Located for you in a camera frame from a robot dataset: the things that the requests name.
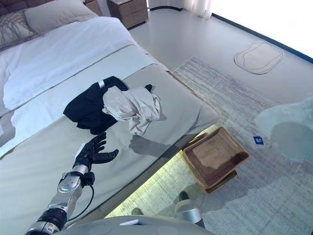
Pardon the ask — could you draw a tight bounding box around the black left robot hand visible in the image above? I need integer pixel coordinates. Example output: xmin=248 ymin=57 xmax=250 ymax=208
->
xmin=74 ymin=132 xmax=120 ymax=169

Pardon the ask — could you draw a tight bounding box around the black garment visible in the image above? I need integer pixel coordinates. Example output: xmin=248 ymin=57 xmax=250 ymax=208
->
xmin=63 ymin=75 xmax=154 ymax=136

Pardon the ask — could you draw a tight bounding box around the beige garment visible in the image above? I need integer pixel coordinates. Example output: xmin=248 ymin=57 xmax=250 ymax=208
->
xmin=102 ymin=87 xmax=169 ymax=136

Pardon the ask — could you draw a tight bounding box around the taupe bed cover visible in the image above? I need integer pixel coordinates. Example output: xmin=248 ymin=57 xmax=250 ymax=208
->
xmin=0 ymin=63 xmax=221 ymax=235

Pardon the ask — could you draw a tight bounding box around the beige upholstered bed base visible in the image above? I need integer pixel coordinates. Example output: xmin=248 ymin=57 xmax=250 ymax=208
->
xmin=65 ymin=123 xmax=219 ymax=222

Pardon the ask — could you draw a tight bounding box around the white textured bed blanket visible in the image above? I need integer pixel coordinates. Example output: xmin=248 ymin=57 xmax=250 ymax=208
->
xmin=0 ymin=45 xmax=170 ymax=157

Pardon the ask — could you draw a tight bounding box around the brown wicker basket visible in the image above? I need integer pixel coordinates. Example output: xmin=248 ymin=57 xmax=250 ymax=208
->
xmin=182 ymin=126 xmax=250 ymax=195

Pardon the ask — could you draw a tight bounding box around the grey robot torso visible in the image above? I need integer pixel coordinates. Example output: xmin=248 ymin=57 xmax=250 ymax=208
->
xmin=58 ymin=215 xmax=216 ymax=235

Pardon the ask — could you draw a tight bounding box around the white duvet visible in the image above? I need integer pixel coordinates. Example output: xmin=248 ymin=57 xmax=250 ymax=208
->
xmin=0 ymin=16 xmax=138 ymax=116

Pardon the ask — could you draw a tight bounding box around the silver right robot leg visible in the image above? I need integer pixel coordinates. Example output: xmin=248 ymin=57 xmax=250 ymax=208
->
xmin=174 ymin=191 xmax=204 ymax=229

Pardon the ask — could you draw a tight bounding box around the plain beige pillow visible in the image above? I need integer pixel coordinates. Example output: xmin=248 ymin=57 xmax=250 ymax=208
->
xmin=23 ymin=0 xmax=99 ymax=35

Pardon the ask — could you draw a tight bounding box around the brown wooden nightstand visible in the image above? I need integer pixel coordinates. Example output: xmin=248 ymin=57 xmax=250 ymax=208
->
xmin=107 ymin=0 xmax=149 ymax=29

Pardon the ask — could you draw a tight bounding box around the grey line-patterned cushion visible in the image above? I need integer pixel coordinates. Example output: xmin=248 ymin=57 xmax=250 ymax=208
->
xmin=0 ymin=9 xmax=34 ymax=50

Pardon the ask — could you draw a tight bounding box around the brown wooden side cabinet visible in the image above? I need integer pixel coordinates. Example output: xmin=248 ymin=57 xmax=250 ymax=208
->
xmin=84 ymin=0 xmax=104 ymax=17

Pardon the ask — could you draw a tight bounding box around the grey striped area rug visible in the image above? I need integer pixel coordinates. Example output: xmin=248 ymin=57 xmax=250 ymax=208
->
xmin=105 ymin=55 xmax=313 ymax=235

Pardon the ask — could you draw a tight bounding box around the black curved curtain base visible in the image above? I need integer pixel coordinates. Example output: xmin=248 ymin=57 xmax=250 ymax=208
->
xmin=149 ymin=6 xmax=183 ymax=12

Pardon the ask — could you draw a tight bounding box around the brown tufted headboard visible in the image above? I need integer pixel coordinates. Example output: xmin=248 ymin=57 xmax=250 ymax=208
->
xmin=0 ymin=0 xmax=33 ymax=17

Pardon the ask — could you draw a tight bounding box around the white sheer curtain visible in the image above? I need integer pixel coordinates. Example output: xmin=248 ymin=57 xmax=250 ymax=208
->
xmin=182 ymin=0 xmax=213 ymax=19

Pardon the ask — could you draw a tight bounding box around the small beige outlined mat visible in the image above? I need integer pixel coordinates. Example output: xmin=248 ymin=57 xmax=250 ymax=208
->
xmin=234 ymin=41 xmax=285 ymax=74

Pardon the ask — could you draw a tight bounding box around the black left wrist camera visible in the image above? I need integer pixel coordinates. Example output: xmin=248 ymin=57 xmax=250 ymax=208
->
xmin=84 ymin=172 xmax=96 ymax=186

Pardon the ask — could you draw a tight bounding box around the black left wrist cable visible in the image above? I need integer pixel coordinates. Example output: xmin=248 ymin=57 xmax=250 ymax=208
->
xmin=65 ymin=185 xmax=95 ymax=223

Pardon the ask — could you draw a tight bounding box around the black window floor rail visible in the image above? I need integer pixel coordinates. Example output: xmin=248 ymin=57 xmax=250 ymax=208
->
xmin=211 ymin=12 xmax=313 ymax=62

